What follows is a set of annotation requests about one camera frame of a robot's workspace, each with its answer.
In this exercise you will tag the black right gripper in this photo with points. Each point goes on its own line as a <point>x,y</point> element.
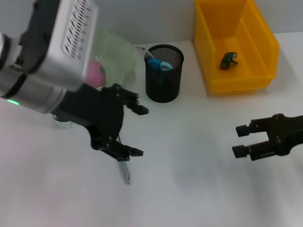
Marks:
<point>288,132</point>

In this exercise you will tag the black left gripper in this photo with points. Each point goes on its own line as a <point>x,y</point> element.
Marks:
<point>101,111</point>

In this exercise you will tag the grey clear ballpoint pen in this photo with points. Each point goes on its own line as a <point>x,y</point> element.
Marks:
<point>125,173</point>

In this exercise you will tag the pink toy peach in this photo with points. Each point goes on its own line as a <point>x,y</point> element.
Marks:
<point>95,74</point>

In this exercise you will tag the clear green-label water bottle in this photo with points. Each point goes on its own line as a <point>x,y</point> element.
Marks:
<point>64,124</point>

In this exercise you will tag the blue plastic scissors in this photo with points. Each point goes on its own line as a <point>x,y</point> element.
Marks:
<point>154,63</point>

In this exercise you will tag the green plastic scrap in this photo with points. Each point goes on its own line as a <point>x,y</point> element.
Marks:
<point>228,61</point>

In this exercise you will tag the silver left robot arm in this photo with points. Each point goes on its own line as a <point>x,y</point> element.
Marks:
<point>35,94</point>

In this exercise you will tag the black mesh pen holder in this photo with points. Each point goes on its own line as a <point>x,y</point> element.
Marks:
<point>163,87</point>

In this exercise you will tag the green glass fruit bowl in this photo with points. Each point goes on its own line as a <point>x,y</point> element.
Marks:
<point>113,54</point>

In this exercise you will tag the yellow plastic bin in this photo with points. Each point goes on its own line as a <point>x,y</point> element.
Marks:
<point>248,78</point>

